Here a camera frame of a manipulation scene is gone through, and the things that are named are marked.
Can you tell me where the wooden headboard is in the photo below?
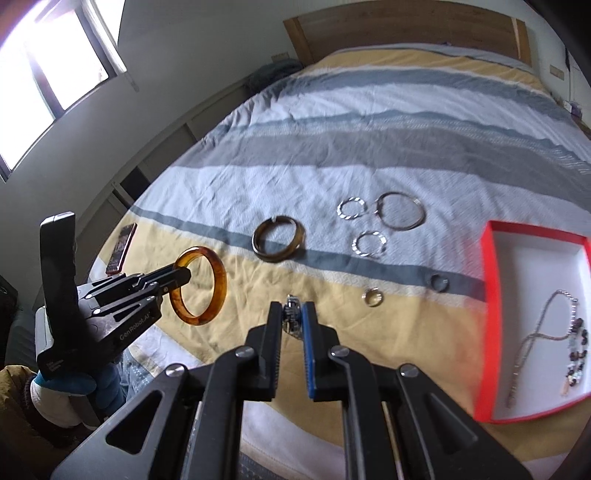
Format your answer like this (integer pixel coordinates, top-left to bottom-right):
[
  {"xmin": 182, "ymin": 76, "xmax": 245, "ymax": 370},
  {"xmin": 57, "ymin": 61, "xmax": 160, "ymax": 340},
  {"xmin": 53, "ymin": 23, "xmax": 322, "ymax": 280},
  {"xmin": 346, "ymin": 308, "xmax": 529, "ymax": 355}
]
[{"xmin": 283, "ymin": 11, "xmax": 532, "ymax": 70}]

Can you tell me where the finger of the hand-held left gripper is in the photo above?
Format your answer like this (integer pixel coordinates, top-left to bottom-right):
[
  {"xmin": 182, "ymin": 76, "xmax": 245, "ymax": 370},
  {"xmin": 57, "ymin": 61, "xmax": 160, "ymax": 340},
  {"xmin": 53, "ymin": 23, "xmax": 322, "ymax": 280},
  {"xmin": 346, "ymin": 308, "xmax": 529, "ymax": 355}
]
[
  {"xmin": 93, "ymin": 296, "xmax": 163, "ymax": 325},
  {"xmin": 87, "ymin": 266, "xmax": 192, "ymax": 302}
]

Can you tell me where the beaded chain necklace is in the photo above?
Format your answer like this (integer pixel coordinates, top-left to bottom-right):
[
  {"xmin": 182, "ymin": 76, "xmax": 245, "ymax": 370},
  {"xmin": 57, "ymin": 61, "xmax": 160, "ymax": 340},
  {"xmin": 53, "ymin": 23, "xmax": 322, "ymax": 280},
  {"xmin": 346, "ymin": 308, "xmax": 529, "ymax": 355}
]
[{"xmin": 505, "ymin": 290, "xmax": 591, "ymax": 407}]

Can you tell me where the large thin silver bangle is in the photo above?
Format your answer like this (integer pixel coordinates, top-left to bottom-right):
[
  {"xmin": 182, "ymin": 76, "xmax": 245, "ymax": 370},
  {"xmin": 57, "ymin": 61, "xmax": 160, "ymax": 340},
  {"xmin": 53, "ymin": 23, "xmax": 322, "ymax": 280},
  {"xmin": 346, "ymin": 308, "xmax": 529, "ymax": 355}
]
[{"xmin": 375, "ymin": 191, "xmax": 426, "ymax": 230}]

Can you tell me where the dark brown bangle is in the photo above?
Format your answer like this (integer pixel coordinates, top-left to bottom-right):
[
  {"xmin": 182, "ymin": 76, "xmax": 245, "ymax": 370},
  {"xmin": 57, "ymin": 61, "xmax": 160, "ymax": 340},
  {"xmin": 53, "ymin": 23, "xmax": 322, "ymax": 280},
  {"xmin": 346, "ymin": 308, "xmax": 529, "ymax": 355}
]
[{"xmin": 252, "ymin": 216, "xmax": 306, "ymax": 263}]

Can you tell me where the amber resin bangle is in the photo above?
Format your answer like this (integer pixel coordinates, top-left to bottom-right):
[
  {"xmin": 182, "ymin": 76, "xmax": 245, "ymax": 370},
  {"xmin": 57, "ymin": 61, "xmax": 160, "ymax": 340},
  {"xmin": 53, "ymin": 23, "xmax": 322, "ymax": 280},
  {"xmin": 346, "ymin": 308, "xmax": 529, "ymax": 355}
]
[{"xmin": 169, "ymin": 247, "xmax": 227, "ymax": 326}]

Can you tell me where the red shallow box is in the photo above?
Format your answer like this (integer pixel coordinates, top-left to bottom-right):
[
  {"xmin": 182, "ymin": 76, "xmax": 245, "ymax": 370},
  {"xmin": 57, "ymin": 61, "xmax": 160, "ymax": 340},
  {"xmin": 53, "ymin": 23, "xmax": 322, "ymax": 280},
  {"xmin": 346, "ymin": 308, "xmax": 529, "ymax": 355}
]
[{"xmin": 475, "ymin": 220, "xmax": 591, "ymax": 424}]

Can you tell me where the person's left forearm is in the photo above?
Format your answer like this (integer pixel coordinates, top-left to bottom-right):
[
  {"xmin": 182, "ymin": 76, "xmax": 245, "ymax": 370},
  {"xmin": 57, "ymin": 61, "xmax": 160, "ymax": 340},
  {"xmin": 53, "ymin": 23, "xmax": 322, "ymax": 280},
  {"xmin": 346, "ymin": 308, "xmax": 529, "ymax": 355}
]
[{"xmin": 0, "ymin": 364, "xmax": 100, "ymax": 462}]

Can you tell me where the window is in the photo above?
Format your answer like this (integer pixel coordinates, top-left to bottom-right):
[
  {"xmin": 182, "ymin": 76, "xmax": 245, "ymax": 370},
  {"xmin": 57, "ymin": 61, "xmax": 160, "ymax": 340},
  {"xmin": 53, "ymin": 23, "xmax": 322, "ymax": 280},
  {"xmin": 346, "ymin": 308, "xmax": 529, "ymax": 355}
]
[{"xmin": 0, "ymin": 0, "xmax": 127, "ymax": 183}]

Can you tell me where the silver metal wristwatch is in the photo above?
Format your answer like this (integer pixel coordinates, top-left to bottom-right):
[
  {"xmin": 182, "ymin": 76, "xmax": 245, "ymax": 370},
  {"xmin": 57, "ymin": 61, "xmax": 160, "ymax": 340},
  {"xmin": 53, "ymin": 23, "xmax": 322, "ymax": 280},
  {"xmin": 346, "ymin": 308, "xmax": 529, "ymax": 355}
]
[{"xmin": 281, "ymin": 295, "xmax": 304, "ymax": 336}]

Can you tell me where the person's left hand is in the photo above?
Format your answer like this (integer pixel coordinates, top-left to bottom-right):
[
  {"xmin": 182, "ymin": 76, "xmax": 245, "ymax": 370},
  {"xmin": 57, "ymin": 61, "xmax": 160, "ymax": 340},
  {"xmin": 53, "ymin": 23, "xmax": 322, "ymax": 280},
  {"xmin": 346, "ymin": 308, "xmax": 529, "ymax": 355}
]
[{"xmin": 36, "ymin": 354, "xmax": 123, "ymax": 417}]

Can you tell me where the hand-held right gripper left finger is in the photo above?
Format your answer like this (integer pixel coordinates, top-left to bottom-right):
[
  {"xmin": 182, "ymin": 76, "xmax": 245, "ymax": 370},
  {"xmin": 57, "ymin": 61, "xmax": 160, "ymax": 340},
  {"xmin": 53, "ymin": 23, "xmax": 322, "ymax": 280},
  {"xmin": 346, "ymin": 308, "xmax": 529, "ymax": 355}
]
[{"xmin": 50, "ymin": 301, "xmax": 284, "ymax": 480}]

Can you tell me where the striped bedspread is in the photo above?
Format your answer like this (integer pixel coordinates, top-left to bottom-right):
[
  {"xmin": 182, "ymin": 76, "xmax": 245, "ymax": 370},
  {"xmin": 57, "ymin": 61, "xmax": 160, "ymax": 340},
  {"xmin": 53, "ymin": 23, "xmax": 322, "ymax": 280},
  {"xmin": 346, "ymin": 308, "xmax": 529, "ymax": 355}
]
[{"xmin": 90, "ymin": 46, "xmax": 591, "ymax": 480}]

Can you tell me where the twisted silver hoop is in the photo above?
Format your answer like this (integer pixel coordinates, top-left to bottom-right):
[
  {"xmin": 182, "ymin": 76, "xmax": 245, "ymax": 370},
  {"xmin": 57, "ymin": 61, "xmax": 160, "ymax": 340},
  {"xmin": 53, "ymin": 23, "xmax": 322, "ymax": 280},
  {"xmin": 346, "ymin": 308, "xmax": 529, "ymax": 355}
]
[
  {"xmin": 352, "ymin": 230, "xmax": 387, "ymax": 256},
  {"xmin": 337, "ymin": 196, "xmax": 369, "ymax": 221}
]

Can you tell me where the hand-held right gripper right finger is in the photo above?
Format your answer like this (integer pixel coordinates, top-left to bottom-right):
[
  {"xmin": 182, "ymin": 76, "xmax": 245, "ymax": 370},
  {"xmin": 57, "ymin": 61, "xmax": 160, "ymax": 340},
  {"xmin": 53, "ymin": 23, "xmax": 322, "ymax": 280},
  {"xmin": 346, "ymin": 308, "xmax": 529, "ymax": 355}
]
[{"xmin": 301, "ymin": 301, "xmax": 533, "ymax": 480}]

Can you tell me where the teal knit cloth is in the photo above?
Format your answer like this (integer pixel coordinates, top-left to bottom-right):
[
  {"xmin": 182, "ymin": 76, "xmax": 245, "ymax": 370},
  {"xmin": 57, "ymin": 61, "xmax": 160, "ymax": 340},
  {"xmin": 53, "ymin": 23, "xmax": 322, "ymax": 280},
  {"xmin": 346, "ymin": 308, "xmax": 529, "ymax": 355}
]
[{"xmin": 247, "ymin": 60, "xmax": 303, "ymax": 90}]

